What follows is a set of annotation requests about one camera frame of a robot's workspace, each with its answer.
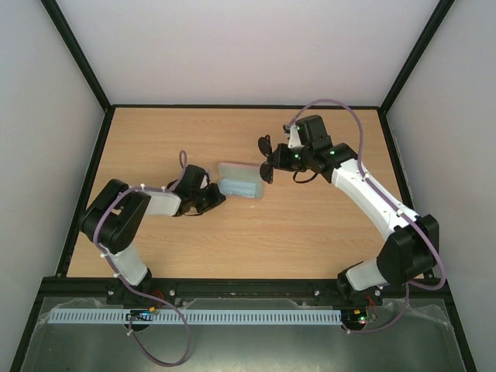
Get purple cable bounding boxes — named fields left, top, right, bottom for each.
left=284, top=98, right=448, bottom=336
left=94, top=150, right=193, bottom=367

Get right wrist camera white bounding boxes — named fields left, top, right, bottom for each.
left=283, top=123, right=303, bottom=150

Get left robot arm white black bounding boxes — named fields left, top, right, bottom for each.
left=79, top=165, right=226, bottom=302

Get light blue cleaning cloth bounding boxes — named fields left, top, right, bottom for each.
left=218, top=178, right=257, bottom=198

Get controller board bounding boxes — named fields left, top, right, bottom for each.
left=341, top=305, right=378, bottom=327
left=124, top=306, right=160, bottom=322

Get light blue slotted cable duct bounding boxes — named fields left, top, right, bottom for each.
left=47, top=308, right=342, bottom=326

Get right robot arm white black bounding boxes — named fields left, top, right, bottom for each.
left=258, top=115, right=439, bottom=304

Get right controller board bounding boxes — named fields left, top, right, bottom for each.
left=341, top=305, right=378, bottom=327

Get pink glasses case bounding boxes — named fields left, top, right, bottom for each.
left=217, top=162, right=264, bottom=199

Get black gold sunglasses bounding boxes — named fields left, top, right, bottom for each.
left=257, top=135, right=274, bottom=184

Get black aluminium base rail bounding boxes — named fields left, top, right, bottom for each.
left=38, top=276, right=450, bottom=309

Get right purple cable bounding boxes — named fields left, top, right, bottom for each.
left=284, top=98, right=448, bottom=336

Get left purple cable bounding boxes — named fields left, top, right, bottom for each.
left=94, top=150, right=193, bottom=367

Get left controller board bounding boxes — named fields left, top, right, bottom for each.
left=124, top=306, right=160, bottom=322

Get black enclosure frame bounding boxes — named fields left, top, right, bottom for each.
left=1, top=1, right=495, bottom=371

